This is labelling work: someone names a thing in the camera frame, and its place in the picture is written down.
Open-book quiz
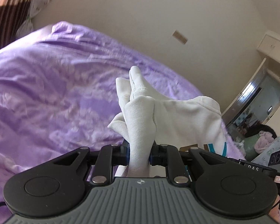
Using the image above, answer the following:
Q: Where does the brown striped curtain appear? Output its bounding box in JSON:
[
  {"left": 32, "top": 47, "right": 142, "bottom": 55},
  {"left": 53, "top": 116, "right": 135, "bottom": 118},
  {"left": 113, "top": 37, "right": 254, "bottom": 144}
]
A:
[{"left": 0, "top": 0, "right": 32, "bottom": 49}]

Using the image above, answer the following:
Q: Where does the white printed sweatshirt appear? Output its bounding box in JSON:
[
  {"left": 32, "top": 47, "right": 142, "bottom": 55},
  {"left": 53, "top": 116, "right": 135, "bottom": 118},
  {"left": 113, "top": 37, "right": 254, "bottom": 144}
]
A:
[{"left": 108, "top": 66, "right": 227, "bottom": 178}]

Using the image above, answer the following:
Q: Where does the purple bed sheet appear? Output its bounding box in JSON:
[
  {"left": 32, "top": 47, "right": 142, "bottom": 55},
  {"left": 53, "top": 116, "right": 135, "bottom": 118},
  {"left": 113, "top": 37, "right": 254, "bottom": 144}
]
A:
[{"left": 0, "top": 22, "right": 243, "bottom": 202}]

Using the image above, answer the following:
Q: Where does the brown wall plate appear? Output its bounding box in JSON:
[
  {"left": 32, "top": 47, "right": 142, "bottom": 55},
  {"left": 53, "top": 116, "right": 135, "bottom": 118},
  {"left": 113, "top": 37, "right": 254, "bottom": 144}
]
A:
[{"left": 172, "top": 30, "right": 188, "bottom": 45}]

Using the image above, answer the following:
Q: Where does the white wardrobe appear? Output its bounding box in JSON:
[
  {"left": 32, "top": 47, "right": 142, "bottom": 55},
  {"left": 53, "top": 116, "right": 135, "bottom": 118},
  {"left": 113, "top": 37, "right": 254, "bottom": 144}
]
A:
[{"left": 222, "top": 31, "right": 280, "bottom": 141}]

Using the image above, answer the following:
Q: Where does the floral patterned pillow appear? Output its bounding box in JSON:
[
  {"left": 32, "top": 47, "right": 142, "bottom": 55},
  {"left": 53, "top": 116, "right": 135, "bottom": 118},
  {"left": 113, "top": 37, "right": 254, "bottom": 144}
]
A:
[{"left": 16, "top": 0, "right": 51, "bottom": 39}]

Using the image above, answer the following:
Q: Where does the pink plush blanket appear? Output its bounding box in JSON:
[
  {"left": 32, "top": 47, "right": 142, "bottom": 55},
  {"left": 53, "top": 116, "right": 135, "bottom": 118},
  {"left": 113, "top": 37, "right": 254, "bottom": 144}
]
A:
[{"left": 254, "top": 131, "right": 274, "bottom": 154}]

